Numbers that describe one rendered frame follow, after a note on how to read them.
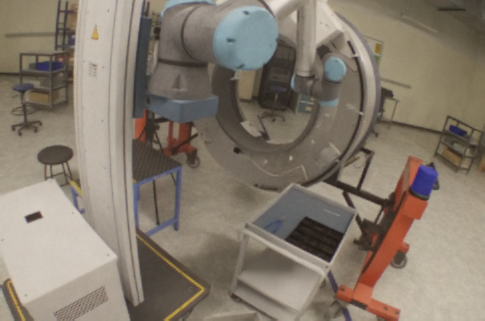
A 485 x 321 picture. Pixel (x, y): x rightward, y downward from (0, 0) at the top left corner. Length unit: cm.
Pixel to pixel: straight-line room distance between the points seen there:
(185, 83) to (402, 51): 829
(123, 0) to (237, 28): 33
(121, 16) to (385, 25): 797
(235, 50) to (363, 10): 751
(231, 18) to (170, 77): 25
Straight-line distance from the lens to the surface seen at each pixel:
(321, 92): 119
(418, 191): 139
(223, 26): 57
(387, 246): 164
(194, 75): 73
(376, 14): 822
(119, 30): 74
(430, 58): 961
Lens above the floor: 148
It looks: 21 degrees down
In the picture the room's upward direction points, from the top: 10 degrees clockwise
